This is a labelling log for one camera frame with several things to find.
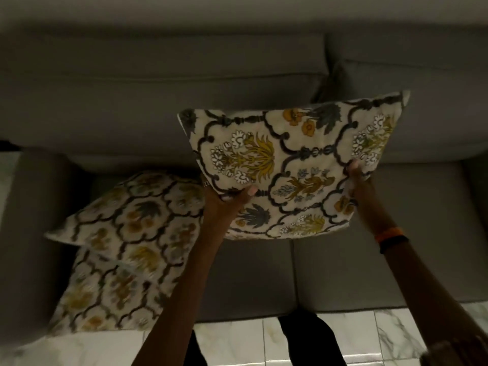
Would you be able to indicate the person's right hand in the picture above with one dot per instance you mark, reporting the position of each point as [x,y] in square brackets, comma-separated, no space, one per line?
[362,198]

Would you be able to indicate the person's left hand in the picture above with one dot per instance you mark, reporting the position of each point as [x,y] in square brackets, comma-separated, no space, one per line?
[220,212]

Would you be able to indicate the person's right thumb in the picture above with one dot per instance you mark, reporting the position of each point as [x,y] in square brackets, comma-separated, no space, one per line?
[354,169]

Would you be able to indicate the person's left thumb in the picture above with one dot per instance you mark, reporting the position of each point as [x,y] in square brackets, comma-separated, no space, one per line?
[244,194]

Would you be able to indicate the floral patterned cushion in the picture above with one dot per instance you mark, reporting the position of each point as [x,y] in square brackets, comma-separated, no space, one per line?
[129,221]
[103,293]
[289,163]

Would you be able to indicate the person's left forearm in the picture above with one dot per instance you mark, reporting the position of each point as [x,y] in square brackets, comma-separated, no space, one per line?
[179,301]

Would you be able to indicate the person's right forearm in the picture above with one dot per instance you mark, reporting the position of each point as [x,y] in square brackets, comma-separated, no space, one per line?
[430,297]

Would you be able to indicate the grey sofa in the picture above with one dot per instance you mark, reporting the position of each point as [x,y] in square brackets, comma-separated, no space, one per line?
[244,148]

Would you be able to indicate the orange and black wristband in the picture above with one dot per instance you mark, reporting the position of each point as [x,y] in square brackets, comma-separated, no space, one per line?
[390,238]

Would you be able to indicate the person's black trousers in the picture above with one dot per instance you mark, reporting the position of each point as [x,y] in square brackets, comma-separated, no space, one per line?
[305,339]

